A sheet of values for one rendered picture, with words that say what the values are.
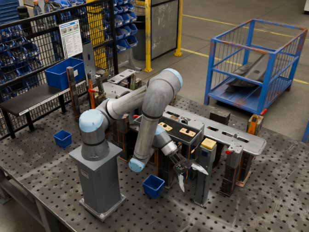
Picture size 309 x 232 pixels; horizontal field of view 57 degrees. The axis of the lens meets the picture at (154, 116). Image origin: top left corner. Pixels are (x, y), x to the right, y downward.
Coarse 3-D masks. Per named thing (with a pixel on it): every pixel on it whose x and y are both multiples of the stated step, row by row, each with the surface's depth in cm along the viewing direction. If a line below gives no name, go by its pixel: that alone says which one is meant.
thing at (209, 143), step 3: (204, 141) 151; (207, 141) 151; (210, 141) 151; (213, 141) 151; (201, 144) 150; (204, 144) 149; (207, 144) 149; (210, 144) 149; (213, 144) 149; (207, 147) 148; (210, 147) 147
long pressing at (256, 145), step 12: (108, 84) 239; (108, 96) 223; (168, 108) 208; (180, 120) 196; (192, 120) 196; (204, 120) 196; (204, 132) 184; (216, 132) 184; (228, 132) 184; (240, 132) 184; (228, 144) 174; (252, 144) 174; (264, 144) 175
